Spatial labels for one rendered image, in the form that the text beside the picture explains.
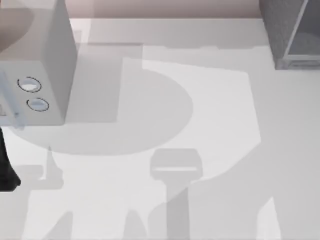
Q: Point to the round microwave knob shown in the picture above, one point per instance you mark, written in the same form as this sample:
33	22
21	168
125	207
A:
38	104
29	84

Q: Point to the pale microwave oven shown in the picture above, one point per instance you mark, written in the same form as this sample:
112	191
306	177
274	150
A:
50	50

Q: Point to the grey cabinet with dark inside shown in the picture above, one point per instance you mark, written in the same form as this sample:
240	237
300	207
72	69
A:
280	30

